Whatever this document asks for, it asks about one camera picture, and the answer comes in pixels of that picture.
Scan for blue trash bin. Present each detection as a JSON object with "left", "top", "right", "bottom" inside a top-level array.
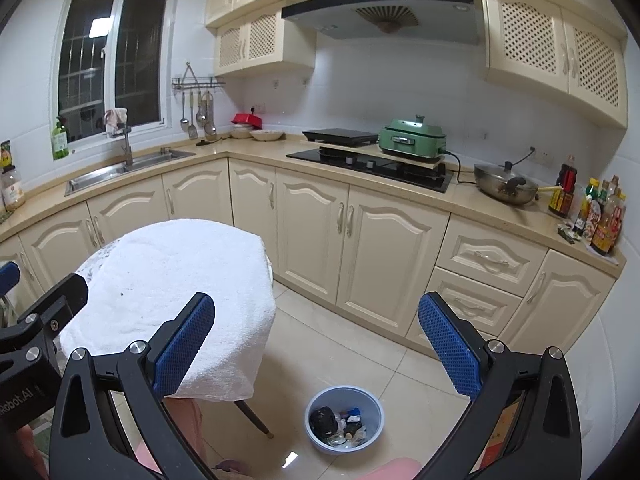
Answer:
[{"left": 305, "top": 385, "right": 386, "bottom": 456}]

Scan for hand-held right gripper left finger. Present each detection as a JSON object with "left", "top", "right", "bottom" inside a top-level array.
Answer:
[{"left": 50, "top": 291, "right": 217, "bottom": 480}]

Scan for green electric cooker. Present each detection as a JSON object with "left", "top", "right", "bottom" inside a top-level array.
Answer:
[{"left": 377, "top": 115, "right": 449, "bottom": 161}]

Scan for wooden board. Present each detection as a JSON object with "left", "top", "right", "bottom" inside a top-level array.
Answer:
[{"left": 320, "top": 142, "right": 446, "bottom": 165}]

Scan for black range hood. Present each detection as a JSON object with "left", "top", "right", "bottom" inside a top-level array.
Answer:
[{"left": 281, "top": 0, "right": 483, "bottom": 47}]

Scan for floral tablecloth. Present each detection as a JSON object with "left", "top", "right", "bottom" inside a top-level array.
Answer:
[{"left": 75, "top": 240, "right": 121, "bottom": 286}]

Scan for black power cable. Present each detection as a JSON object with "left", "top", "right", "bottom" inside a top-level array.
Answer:
[{"left": 442, "top": 146, "right": 538, "bottom": 186}]

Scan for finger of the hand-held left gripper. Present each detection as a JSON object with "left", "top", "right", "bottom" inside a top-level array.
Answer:
[
  {"left": 0, "top": 261, "right": 22, "bottom": 296},
  {"left": 17, "top": 272, "right": 90, "bottom": 361}
]

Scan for steel kitchen faucet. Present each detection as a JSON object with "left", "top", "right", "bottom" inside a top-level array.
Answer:
[{"left": 104, "top": 110, "right": 135, "bottom": 167}]

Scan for steel kitchen sink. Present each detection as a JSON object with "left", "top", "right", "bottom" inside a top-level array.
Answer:
[{"left": 64, "top": 147, "right": 197, "bottom": 197}]

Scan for glass jar of grains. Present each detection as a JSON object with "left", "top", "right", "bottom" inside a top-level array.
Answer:
[{"left": 1, "top": 165, "right": 27, "bottom": 211}]

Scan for pink cloth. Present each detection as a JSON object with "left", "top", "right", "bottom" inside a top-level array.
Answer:
[{"left": 103, "top": 108, "right": 129, "bottom": 135}]

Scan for row of condiment bottles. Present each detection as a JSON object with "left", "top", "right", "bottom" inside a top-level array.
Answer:
[{"left": 547, "top": 155, "right": 628, "bottom": 257}]

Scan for person's left forearm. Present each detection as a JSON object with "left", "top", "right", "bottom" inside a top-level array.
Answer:
[{"left": 15, "top": 427, "right": 51, "bottom": 480}]

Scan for cream upper kitchen cabinets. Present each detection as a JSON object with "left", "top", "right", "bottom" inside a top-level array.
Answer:
[{"left": 204, "top": 0, "right": 630, "bottom": 128}]

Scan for black glass gas stove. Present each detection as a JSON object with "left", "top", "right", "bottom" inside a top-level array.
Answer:
[{"left": 286, "top": 146, "right": 454, "bottom": 194}]

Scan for cream lower kitchen cabinets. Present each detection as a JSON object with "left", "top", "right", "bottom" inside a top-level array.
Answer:
[{"left": 0, "top": 152, "right": 626, "bottom": 361}]

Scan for tall cardboard box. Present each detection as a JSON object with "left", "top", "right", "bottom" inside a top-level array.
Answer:
[{"left": 477, "top": 387, "right": 531, "bottom": 473}]

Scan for green dish soap bottle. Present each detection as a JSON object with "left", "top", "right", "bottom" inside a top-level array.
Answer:
[{"left": 51, "top": 116, "right": 70, "bottom": 162}]

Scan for black induction cooker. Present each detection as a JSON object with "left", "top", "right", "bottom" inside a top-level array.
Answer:
[{"left": 301, "top": 129, "right": 379, "bottom": 147}]

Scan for purple left slipper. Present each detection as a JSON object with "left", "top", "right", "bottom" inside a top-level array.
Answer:
[{"left": 212, "top": 459, "right": 255, "bottom": 476}]

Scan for white framed window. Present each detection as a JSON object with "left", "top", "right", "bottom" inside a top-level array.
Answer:
[{"left": 56, "top": 0, "right": 173, "bottom": 143}]

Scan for cream kitchen cabinets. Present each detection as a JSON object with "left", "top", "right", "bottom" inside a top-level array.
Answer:
[
  {"left": 0, "top": 152, "right": 626, "bottom": 361},
  {"left": 204, "top": 0, "right": 630, "bottom": 128}
]

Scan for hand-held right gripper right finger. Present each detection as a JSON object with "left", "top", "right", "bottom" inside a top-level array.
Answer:
[{"left": 417, "top": 292, "right": 583, "bottom": 480}]

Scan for round white-clothed table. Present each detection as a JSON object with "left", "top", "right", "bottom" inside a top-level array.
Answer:
[{"left": 60, "top": 218, "right": 277, "bottom": 403}]

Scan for steel wok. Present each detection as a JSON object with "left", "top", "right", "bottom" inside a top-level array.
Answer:
[{"left": 473, "top": 161, "right": 541, "bottom": 206}]

